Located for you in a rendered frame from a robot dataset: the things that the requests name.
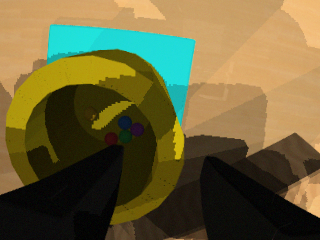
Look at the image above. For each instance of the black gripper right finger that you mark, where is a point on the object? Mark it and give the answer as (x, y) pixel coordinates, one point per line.
(235, 207)

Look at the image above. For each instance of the purple marble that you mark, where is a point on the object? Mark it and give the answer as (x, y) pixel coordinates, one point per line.
(137, 129)

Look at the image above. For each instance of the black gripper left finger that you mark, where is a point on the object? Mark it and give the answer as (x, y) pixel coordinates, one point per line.
(76, 203)

